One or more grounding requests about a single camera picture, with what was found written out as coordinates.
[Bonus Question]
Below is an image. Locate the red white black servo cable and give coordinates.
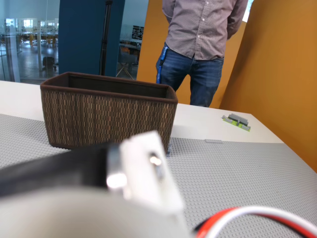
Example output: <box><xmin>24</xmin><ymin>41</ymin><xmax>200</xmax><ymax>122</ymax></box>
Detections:
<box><xmin>192</xmin><ymin>206</ymin><xmax>317</xmax><ymax>238</ymax></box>

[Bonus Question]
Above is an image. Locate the black tripod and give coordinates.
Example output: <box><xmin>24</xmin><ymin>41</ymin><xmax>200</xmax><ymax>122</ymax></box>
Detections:
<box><xmin>98</xmin><ymin>0</ymin><xmax>113</xmax><ymax>76</ymax></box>

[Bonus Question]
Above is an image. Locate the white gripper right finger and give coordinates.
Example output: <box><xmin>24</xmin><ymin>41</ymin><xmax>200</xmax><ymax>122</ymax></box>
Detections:
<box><xmin>106</xmin><ymin>130</ymin><xmax>185</xmax><ymax>217</ymax></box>

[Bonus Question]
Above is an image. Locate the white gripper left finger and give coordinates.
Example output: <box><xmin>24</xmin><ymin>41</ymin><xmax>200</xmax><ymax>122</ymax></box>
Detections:
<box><xmin>0</xmin><ymin>191</ymin><xmax>190</xmax><ymax>238</ymax></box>

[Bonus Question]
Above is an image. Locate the green and gray LEGO build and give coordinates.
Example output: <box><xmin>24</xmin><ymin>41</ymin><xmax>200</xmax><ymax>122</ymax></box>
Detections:
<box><xmin>221</xmin><ymin>113</ymin><xmax>252</xmax><ymax>132</ymax></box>

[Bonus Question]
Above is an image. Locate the gray studded LEGO baseplate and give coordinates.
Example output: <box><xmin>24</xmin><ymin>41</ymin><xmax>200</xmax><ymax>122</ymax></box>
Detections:
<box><xmin>0</xmin><ymin>114</ymin><xmax>317</xmax><ymax>238</ymax></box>

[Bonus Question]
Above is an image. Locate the person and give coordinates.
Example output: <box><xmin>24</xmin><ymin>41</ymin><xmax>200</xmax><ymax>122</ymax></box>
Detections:
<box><xmin>155</xmin><ymin>0</ymin><xmax>249</xmax><ymax>108</ymax></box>

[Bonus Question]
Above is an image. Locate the brown woven fabric bin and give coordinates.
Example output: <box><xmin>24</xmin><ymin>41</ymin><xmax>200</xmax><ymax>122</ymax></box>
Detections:
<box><xmin>40</xmin><ymin>71</ymin><xmax>179</xmax><ymax>154</ymax></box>

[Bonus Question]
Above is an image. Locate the gray chair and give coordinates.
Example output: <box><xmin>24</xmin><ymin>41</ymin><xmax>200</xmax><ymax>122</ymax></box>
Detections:
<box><xmin>116</xmin><ymin>44</ymin><xmax>138</xmax><ymax>78</ymax></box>

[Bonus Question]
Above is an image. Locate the blue lanyard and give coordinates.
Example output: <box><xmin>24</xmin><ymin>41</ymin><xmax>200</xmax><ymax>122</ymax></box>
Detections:
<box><xmin>156</xmin><ymin>45</ymin><xmax>170</xmax><ymax>84</ymax></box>

